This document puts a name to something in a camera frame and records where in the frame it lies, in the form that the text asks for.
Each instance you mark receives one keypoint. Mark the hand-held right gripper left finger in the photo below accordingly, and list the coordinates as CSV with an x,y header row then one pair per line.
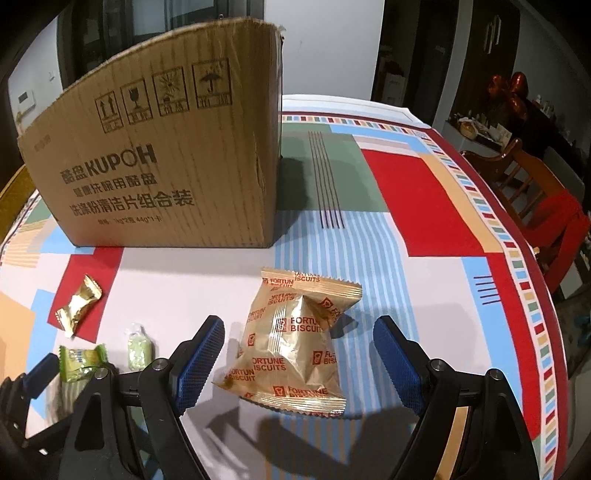
x,y
201,364

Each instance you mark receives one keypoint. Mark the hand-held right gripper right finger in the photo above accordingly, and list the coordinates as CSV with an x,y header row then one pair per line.
x,y
397,364

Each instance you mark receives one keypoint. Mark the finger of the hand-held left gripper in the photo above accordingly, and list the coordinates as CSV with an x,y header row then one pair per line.
x,y
41,374

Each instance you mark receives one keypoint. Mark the green yellow candy wrapper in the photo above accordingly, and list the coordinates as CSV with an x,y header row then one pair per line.
x,y
81,364

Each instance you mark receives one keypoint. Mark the gold biscuit packet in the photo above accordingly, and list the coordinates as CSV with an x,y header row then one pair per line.
x,y
286,346

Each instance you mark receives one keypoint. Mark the large cardboard box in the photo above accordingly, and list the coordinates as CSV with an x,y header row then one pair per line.
x,y
161,161

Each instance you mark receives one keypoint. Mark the pale green candy clear wrapper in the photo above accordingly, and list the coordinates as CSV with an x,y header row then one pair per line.
x,y
140,348

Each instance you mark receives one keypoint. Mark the gold wrapped candy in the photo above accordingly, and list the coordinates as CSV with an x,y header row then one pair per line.
x,y
78,307

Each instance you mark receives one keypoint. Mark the colourful patchwork tablecloth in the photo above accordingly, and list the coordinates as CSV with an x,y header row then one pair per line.
x,y
415,207

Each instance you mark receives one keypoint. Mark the red cloth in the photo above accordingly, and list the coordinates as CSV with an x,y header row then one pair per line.
x,y
558,230

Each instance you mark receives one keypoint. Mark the wooden chair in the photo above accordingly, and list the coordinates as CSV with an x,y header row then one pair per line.
x,y
517,184

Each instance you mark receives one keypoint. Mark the white low sideboard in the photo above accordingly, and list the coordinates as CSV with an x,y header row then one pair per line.
x,y
475,136

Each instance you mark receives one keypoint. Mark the grey upholstered chair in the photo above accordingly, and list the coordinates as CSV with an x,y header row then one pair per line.
x,y
563,173

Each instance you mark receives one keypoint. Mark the white box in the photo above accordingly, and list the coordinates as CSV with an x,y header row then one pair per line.
x,y
395,87

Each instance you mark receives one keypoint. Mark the dark sideboard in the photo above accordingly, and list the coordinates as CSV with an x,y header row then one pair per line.
x,y
554,124

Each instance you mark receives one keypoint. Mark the orange red foil balloons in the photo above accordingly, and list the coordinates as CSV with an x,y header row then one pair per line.
x,y
508,94

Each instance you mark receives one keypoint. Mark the dark tall cabinet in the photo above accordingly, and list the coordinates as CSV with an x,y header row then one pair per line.
x,y
491,41

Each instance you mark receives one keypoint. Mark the glass sliding door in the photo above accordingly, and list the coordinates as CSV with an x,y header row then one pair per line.
x,y
138,23

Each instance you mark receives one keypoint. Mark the white wall intercom panel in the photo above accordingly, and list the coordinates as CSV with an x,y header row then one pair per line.
x,y
26,100

